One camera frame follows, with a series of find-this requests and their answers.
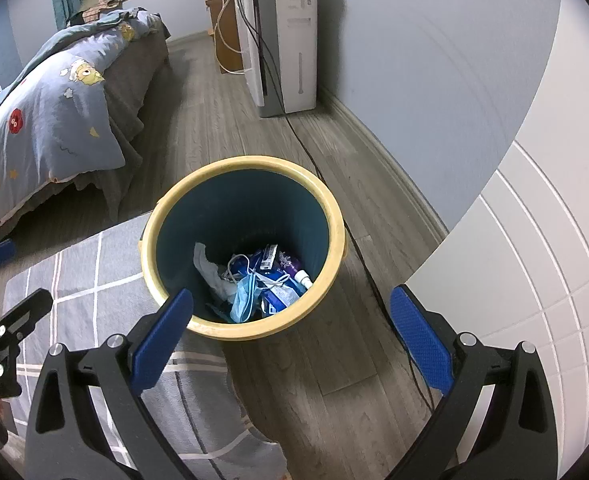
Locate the bed with grey skirt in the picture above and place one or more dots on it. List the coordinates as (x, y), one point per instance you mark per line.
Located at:
(134, 90)

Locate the blue face mask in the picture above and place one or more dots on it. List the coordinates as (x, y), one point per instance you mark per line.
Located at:
(242, 300)

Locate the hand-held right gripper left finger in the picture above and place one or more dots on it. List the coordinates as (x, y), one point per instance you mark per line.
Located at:
(162, 340)

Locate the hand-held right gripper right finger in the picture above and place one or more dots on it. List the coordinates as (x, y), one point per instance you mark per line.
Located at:
(422, 340)

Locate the blue trash bin yellow rim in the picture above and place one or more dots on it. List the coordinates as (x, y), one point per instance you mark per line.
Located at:
(184, 210)

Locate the small printed carton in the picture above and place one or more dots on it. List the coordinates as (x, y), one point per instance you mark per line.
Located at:
(268, 257)

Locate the bed with cartoon duvet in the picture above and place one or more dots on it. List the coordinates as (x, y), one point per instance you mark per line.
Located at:
(49, 110)

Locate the white tissue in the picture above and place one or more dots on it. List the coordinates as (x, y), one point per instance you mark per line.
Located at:
(209, 270)

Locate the plaid patterned pillow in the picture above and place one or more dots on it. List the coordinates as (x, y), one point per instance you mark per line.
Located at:
(104, 2)

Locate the grey checked rug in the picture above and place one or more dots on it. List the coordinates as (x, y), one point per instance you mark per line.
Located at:
(99, 270)

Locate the white air purifier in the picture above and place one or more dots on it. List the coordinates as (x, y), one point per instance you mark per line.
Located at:
(294, 45)

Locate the blue wet wipes pack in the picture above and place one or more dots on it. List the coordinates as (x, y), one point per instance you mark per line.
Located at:
(282, 295)

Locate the purple packet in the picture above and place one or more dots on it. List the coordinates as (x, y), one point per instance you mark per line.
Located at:
(289, 262)

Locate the small white tube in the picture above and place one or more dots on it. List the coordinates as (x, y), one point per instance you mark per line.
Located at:
(303, 280)

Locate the wooden cabinet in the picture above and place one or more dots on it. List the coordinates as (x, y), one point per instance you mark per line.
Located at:
(227, 30)

